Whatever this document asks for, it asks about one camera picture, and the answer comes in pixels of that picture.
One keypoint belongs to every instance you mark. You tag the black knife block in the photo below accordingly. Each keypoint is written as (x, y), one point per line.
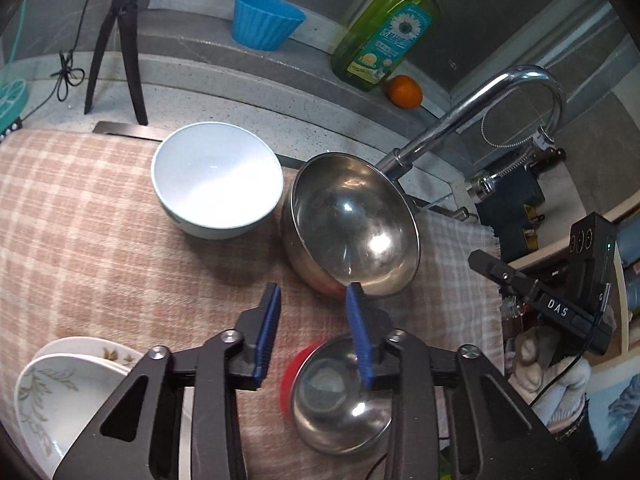
(515, 220)

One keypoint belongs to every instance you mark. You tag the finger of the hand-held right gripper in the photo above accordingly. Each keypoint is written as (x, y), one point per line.
(505, 275)

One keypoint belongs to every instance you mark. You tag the orange fruit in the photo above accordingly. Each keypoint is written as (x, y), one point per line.
(404, 91)

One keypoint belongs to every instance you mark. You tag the chrome faucet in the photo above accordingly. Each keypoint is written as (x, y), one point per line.
(450, 120)

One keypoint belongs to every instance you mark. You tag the green dish soap bottle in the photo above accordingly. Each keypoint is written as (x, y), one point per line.
(385, 35)

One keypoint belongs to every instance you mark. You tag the small red steel bowl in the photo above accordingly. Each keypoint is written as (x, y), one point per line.
(330, 400)

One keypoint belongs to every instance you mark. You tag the leaf print deep plate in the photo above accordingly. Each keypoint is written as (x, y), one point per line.
(50, 410)

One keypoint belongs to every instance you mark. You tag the blue ribbed cup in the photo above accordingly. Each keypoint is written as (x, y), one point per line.
(265, 22)

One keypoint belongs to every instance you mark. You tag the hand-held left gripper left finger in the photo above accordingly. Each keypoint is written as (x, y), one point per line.
(267, 330)

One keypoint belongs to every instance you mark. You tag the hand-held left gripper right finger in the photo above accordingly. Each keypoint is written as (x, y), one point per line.
(360, 340)

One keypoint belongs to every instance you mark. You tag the round teal power strip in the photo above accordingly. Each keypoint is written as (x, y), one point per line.
(10, 102)

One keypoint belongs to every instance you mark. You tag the person's right hand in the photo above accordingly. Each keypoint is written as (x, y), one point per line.
(535, 355)

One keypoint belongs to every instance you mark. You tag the pale blue ceramic bowl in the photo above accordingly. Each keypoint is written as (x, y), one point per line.
(215, 185)

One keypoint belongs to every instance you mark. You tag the beige checked cloth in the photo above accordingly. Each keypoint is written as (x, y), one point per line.
(100, 235)

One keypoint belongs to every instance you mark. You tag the black tripod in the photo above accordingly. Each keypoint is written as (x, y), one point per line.
(127, 35)

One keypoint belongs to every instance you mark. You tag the large stainless steel bowl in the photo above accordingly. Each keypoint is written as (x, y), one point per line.
(350, 220)

